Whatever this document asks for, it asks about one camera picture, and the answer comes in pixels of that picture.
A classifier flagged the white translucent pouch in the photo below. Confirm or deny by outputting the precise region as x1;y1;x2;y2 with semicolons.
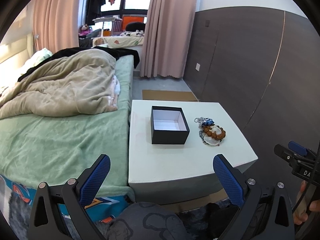
200;125;226;146

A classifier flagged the brown wooden bead bracelet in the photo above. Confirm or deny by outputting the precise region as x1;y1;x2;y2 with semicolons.
203;125;227;141

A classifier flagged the silver ball chain necklace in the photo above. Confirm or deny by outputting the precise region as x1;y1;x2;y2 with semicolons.
194;116;213;131

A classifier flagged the black jewelry box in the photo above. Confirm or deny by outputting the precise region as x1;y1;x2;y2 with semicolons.
150;106;190;145

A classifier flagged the person's right hand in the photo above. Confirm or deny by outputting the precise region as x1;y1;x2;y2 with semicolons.
293;181;319;225

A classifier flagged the dark patterned cushion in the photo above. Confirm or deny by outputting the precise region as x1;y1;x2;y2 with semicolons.
95;202;192;240

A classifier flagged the white bedside table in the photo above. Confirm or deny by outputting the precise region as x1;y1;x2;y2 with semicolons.
128;100;258;204

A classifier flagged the beige duvet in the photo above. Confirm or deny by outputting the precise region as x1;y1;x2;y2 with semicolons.
1;49;119;119

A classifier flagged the flat cardboard sheet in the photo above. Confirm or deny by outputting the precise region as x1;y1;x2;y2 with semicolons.
142;90;198;102

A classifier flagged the black garment on bed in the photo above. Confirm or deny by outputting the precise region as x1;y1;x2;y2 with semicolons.
17;46;141;82

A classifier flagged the white pillow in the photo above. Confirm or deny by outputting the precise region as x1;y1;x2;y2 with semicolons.
18;48;53;76

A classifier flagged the patterned floral bedding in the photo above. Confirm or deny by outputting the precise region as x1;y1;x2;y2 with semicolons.
92;30;144;48

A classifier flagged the pink curtain left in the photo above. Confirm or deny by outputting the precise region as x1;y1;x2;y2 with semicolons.
33;0;79;53

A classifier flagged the pink curtain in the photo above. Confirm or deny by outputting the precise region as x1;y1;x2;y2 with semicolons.
33;0;79;53
140;0;197;78

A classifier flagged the pink curtain right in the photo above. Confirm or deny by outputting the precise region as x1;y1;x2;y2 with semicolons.
140;0;197;78

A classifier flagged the hanging black garment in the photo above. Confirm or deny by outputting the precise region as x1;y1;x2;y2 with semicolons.
85;0;111;26

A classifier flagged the wall socket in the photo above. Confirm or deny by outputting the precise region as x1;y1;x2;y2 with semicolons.
195;63;200;71

